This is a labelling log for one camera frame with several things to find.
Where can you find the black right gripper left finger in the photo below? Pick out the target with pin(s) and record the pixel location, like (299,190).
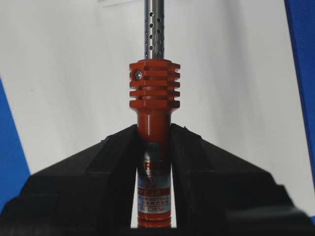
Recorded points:
(87,194)

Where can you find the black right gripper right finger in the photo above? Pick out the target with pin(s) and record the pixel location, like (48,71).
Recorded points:
(220,194)

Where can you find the orange-handled soldering iron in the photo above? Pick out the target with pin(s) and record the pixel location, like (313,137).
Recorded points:
(154,83)

